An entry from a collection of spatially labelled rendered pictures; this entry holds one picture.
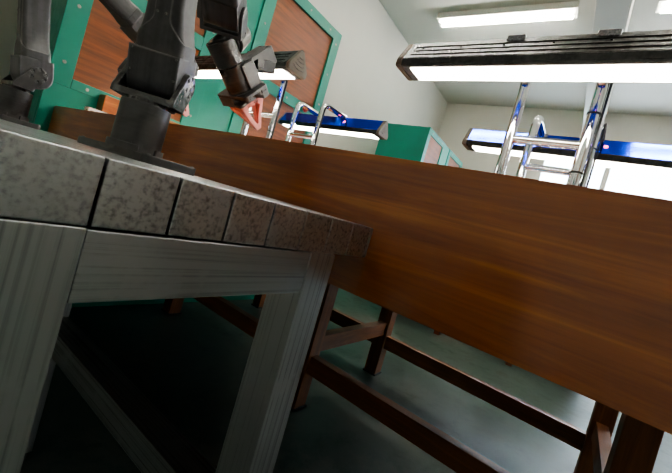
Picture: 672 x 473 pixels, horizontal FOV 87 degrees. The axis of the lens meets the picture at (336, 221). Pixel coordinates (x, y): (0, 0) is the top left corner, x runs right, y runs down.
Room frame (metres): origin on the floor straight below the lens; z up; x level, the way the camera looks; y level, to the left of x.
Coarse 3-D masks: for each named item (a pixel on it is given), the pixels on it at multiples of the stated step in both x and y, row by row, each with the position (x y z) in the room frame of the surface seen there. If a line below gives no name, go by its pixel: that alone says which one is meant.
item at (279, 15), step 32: (64, 0) 1.24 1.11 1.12; (96, 0) 1.29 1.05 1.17; (256, 0) 1.79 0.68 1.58; (288, 0) 1.94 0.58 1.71; (64, 32) 1.23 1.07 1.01; (96, 32) 1.31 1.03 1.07; (256, 32) 1.82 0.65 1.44; (288, 32) 1.99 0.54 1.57; (320, 32) 2.18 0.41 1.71; (64, 64) 1.24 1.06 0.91; (96, 64) 1.33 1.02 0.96; (320, 64) 2.24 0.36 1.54; (96, 96) 1.34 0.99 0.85; (192, 96) 1.63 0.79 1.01; (288, 96) 2.08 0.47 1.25; (320, 96) 2.29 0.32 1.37; (224, 128) 1.81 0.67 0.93
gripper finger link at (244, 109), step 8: (224, 104) 0.80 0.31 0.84; (232, 104) 0.78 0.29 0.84; (240, 104) 0.78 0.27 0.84; (248, 104) 0.78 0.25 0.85; (256, 104) 0.82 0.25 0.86; (240, 112) 0.79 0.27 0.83; (248, 112) 0.79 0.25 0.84; (256, 112) 0.83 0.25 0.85; (248, 120) 0.81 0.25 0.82; (256, 128) 0.84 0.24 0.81
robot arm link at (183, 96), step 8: (120, 72) 0.47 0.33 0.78; (120, 80) 0.47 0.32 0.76; (184, 80) 0.49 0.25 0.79; (192, 80) 0.51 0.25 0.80; (112, 88) 0.46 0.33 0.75; (120, 88) 0.47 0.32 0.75; (128, 88) 0.47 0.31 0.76; (184, 88) 0.49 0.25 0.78; (192, 88) 0.52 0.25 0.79; (144, 96) 0.47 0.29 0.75; (152, 96) 0.47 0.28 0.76; (176, 96) 0.48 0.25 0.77; (184, 96) 0.50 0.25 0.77; (160, 104) 0.48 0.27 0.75; (168, 104) 0.47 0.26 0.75; (176, 104) 0.48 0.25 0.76; (184, 104) 0.51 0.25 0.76; (176, 112) 0.50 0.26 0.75
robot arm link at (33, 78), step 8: (24, 72) 0.80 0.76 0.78; (32, 72) 0.81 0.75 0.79; (40, 72) 0.82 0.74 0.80; (8, 80) 0.80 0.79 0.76; (16, 80) 0.79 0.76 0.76; (24, 80) 0.80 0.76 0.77; (32, 80) 0.81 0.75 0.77; (40, 80) 0.82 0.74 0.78; (24, 88) 0.80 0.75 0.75; (32, 88) 0.81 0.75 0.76
